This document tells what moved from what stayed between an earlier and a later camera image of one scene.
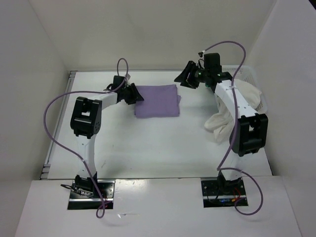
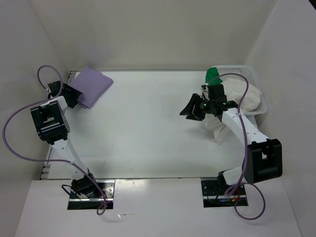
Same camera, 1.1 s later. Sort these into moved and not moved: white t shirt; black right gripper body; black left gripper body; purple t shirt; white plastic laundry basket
Moved: black right gripper body; black left gripper body; purple t shirt
Not moved: white t shirt; white plastic laundry basket
